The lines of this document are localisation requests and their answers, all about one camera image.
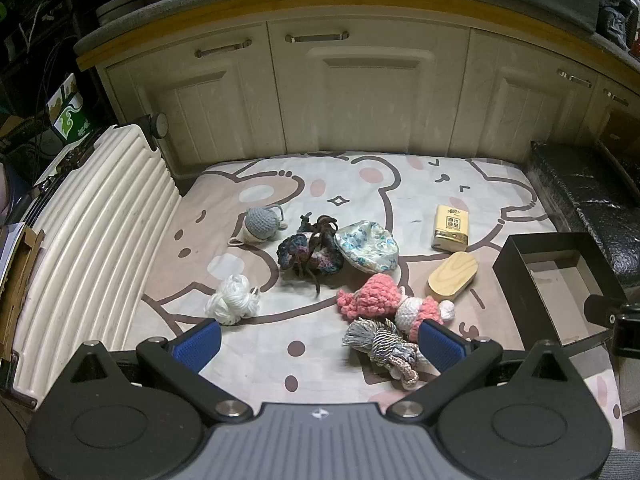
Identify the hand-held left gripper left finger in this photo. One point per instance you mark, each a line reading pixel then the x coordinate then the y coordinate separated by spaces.
pixel 197 347

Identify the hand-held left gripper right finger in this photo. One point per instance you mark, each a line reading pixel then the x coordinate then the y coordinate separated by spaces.
pixel 442 345

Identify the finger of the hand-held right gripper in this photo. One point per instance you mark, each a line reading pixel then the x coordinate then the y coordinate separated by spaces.
pixel 600 310

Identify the white yarn ball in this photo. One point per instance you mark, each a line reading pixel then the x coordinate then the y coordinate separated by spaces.
pixel 230 300

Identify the pink white crochet doll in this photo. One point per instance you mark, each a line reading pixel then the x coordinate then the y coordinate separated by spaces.
pixel 370 297

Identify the black box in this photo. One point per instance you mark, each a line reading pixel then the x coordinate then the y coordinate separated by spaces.
pixel 515 280

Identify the yellow tissue pack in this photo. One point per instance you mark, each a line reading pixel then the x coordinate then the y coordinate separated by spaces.
pixel 452 227

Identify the dark multicolour yarn bundle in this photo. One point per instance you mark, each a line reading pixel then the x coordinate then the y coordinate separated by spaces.
pixel 300 252

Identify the grey crochet doll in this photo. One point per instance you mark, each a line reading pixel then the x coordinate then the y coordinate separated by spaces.
pixel 260 222

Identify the oval wooden block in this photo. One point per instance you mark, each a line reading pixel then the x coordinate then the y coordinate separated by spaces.
pixel 452 275

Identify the black wrapped cushion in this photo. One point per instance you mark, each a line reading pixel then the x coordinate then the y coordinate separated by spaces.
pixel 585 190

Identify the white ribbed radiator panel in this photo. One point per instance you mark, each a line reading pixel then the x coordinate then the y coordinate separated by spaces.
pixel 100 235

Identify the bear printed blanket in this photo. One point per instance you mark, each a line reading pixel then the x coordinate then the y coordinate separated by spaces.
pixel 350 185

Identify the flat cardboard piece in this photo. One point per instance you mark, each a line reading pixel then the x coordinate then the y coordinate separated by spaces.
pixel 20 280

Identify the cream kitchen cabinet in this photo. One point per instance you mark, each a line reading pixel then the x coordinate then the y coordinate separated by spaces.
pixel 375 110

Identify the green printed carton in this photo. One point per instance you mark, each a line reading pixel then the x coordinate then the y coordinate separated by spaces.
pixel 70 115

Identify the dark bag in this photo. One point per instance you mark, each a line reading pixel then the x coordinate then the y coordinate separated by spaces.
pixel 617 15

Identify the white round pot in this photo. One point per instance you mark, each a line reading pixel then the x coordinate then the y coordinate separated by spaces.
pixel 117 7

